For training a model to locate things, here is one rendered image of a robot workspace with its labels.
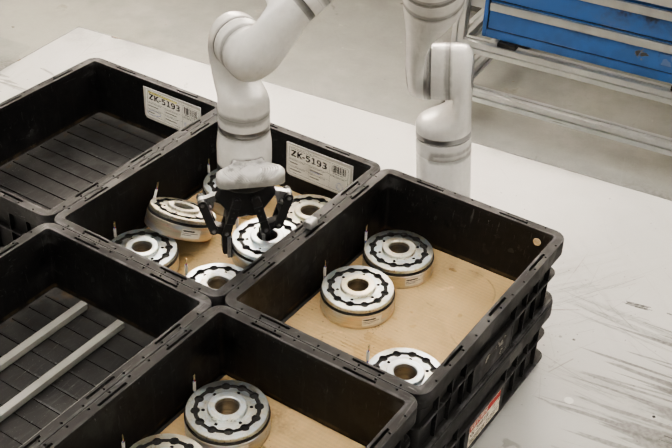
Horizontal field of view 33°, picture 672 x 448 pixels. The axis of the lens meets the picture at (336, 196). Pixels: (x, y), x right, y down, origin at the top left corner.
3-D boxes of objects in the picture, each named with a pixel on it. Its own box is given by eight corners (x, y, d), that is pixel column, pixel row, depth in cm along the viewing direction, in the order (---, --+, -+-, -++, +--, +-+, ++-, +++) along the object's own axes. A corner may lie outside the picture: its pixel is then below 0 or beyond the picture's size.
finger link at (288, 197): (287, 194, 156) (269, 227, 159) (299, 197, 157) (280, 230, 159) (284, 183, 158) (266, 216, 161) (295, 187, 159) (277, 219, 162)
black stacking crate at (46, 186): (100, 115, 203) (94, 59, 196) (229, 168, 189) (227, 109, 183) (-80, 216, 175) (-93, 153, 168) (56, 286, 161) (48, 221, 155)
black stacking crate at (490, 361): (381, 231, 176) (385, 169, 169) (555, 302, 162) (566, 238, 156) (222, 371, 148) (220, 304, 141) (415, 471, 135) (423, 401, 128)
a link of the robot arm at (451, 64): (475, 32, 180) (473, 126, 190) (416, 32, 182) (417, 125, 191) (474, 58, 173) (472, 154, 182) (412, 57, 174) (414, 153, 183)
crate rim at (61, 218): (229, 119, 184) (229, 106, 183) (384, 178, 170) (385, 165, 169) (49, 233, 156) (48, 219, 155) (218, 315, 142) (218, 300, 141)
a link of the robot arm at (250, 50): (223, 65, 137) (306, -12, 137) (196, 37, 144) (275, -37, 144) (254, 99, 142) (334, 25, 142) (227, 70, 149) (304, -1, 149)
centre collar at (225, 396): (226, 389, 138) (226, 385, 138) (256, 407, 135) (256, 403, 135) (198, 411, 135) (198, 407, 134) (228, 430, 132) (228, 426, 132)
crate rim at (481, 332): (384, 178, 170) (385, 165, 169) (566, 248, 157) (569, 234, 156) (218, 315, 142) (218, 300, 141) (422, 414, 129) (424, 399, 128)
